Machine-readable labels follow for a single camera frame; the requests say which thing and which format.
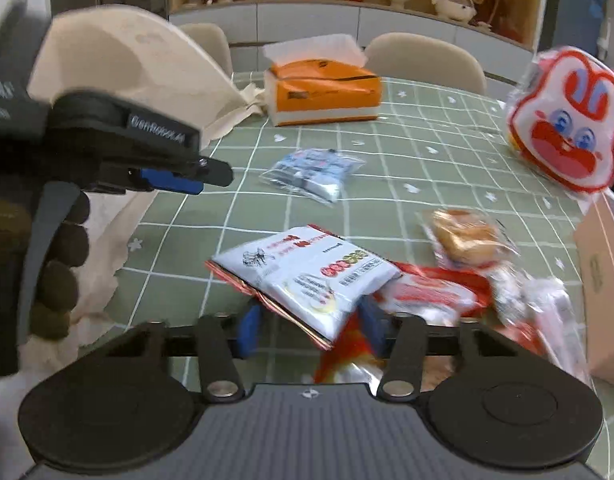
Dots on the blue white snack packet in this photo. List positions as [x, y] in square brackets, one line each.
[312, 172]

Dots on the person's left hand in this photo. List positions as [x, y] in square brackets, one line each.
[67, 250]

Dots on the green checked tablecloth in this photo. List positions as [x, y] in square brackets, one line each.
[437, 170]

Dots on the beige chair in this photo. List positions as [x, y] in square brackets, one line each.
[207, 45]
[427, 60]

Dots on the brown plush toy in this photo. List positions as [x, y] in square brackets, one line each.
[489, 5]

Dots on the clear white snack packet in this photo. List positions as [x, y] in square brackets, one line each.
[542, 305]

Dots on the red white rabbit bag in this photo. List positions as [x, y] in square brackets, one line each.
[567, 125]

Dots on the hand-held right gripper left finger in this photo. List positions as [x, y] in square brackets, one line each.
[249, 332]

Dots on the wooden shelf cabinet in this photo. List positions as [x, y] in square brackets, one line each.
[337, 15]

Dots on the clear bread packet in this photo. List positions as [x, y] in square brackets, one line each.
[467, 237]

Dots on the red white snack packet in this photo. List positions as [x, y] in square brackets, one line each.
[427, 292]

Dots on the white red-edged snack packet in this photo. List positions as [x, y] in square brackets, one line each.
[297, 275]

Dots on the pink cardboard box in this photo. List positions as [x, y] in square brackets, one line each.
[607, 310]

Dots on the white bunny plush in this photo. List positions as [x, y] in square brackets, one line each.
[454, 2]

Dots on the orange tissue box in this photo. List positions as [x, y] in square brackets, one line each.
[327, 95]

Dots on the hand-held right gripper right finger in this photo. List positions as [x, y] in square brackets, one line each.
[373, 330]

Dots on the cream canvas tote bag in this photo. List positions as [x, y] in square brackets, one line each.
[137, 60]

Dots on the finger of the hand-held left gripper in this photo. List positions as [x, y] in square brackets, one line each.
[169, 181]
[214, 172]

